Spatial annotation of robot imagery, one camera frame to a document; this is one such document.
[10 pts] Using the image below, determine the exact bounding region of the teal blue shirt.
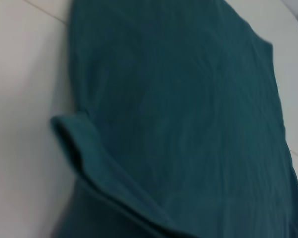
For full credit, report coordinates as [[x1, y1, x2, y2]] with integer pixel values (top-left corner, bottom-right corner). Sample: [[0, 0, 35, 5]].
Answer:
[[49, 0, 298, 238]]

